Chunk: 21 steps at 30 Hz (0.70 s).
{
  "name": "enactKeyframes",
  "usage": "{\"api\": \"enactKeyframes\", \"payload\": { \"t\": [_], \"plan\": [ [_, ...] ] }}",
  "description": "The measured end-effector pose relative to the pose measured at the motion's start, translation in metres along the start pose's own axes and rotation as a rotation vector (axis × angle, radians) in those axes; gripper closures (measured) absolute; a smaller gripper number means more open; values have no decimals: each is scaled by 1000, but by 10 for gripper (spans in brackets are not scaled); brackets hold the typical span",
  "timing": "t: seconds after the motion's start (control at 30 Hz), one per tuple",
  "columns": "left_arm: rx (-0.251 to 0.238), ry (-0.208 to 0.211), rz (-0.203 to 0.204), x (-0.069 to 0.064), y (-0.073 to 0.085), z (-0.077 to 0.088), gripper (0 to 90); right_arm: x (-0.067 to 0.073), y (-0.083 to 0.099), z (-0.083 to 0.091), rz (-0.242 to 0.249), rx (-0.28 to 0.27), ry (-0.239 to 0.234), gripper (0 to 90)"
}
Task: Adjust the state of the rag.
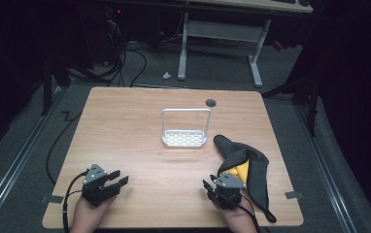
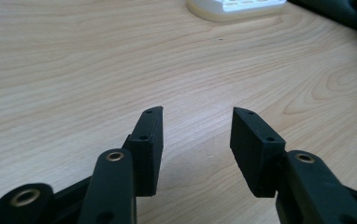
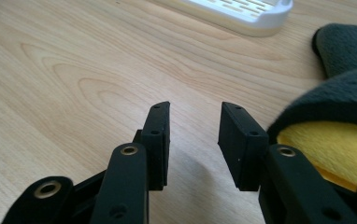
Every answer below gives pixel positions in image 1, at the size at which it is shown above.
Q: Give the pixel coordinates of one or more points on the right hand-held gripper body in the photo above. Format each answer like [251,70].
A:
[227,191]

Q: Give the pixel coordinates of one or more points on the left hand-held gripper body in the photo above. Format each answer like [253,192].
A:
[94,186]

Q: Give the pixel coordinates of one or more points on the dark cloth with yellow lining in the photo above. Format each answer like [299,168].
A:
[254,174]

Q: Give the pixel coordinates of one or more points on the person's left hand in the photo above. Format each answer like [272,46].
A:
[89,215]

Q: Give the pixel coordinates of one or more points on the person's right hand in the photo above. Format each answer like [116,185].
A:
[238,218]

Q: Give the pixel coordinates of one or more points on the grey tape piece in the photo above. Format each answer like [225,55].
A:
[52,199]
[293,194]

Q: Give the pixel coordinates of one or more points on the black round table grommet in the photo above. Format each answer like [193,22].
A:
[210,103]

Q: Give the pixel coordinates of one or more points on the black stand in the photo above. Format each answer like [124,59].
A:
[312,106]
[47,87]

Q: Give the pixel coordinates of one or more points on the crumpled white paper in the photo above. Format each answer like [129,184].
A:
[166,75]

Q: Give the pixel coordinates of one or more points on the dark computer tower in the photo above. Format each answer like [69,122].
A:
[114,32]

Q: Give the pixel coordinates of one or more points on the white desk with metal legs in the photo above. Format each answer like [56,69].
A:
[220,32]

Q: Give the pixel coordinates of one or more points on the small red object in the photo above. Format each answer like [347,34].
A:
[278,45]

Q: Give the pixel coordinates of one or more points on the metal floor rail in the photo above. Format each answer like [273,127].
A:
[15,161]
[326,168]

